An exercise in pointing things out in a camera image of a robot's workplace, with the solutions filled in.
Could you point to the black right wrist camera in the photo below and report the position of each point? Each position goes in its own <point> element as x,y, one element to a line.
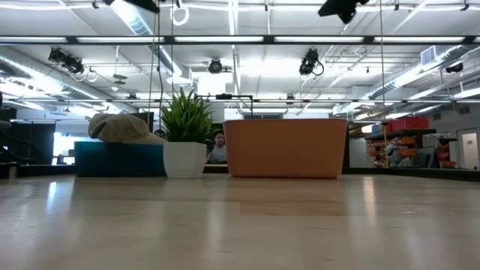
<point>348,17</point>

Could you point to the thin far frame bar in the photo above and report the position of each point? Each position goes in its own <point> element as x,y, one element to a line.
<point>300,100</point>

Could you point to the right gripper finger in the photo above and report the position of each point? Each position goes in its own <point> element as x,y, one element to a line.
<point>341,5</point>

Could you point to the overhead frame light bar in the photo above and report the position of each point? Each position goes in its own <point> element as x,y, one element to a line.
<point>225,39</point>

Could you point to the green spiky plant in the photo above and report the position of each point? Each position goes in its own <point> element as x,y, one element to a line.
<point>187,120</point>

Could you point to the round black ceiling camera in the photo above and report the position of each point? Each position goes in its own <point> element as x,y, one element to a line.
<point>215,66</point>

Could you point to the black storage shelf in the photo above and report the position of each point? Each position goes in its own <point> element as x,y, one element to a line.
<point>401,132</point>

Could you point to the beige baseball cap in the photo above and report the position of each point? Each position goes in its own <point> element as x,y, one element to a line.
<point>120,129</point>

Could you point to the black cabinet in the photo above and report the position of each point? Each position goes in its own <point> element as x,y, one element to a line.
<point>33,144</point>

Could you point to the orange plastic bin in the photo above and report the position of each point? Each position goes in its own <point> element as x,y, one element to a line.
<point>285,150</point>

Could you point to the person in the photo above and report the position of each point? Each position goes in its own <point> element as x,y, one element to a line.
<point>218,153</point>
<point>160,133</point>

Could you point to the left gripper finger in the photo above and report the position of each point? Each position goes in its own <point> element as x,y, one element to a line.
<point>148,3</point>

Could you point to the white plant pot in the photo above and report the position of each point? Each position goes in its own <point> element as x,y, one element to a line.
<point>184,159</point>

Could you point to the teal plastic bin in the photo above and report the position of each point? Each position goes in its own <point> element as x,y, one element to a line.
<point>112,159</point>

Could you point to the dark computer monitor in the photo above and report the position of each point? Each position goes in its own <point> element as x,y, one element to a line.
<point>148,120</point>

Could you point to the small black hanging camera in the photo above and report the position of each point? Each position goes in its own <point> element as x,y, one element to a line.
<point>454,67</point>

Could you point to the white door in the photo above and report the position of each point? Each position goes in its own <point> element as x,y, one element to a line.
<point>469,148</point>

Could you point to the silver ventilation duct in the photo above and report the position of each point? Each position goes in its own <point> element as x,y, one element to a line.
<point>412,71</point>
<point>135,22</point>

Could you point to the red storage bin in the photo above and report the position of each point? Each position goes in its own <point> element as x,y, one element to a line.
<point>407,124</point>

